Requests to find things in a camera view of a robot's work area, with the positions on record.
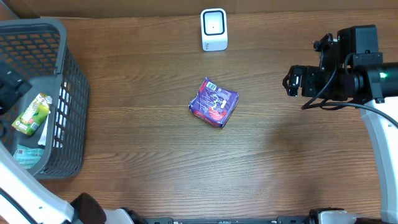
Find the grey plastic basket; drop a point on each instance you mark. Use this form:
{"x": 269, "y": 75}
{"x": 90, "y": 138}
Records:
{"x": 35, "y": 55}

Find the green tea carton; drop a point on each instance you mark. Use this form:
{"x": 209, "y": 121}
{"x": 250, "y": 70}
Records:
{"x": 34, "y": 115}

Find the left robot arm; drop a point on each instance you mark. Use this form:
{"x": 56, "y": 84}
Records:
{"x": 24, "y": 199}

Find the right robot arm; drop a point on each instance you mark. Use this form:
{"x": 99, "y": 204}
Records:
{"x": 352, "y": 73}

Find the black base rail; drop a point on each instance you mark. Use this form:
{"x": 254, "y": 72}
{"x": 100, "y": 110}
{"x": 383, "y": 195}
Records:
{"x": 278, "y": 220}

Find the teal wipes packet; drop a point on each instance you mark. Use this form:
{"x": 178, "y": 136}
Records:
{"x": 28, "y": 157}

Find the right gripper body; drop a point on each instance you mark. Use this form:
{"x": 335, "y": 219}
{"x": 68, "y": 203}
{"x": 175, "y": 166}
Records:
{"x": 313, "y": 81}

